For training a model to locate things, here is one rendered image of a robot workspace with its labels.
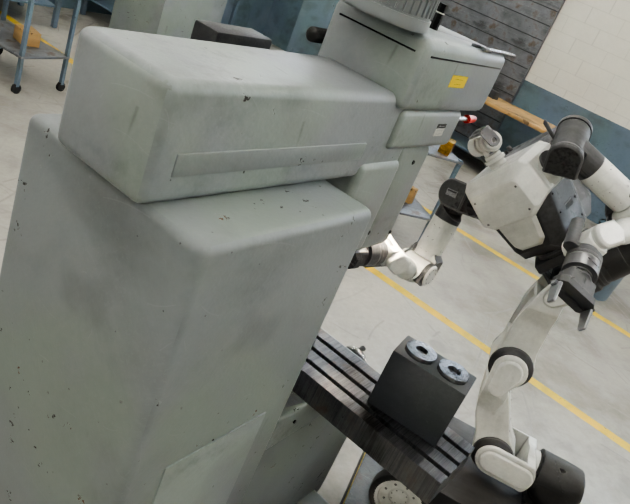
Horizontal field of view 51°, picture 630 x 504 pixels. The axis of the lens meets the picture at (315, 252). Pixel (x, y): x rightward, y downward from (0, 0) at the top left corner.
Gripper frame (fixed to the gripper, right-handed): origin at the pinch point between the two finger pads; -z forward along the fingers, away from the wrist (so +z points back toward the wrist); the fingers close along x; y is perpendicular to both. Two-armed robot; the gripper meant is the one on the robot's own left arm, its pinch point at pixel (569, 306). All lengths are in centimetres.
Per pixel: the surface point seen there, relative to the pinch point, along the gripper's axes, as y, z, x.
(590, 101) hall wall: -321, 668, -193
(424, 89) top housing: 11, 8, 61
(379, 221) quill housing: -26, 4, 44
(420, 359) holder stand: -35.7, -14.6, 11.6
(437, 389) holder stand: -34.8, -19.0, 4.0
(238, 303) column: 3, -58, 65
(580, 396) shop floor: -194, 162, -183
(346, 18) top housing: 8, 11, 84
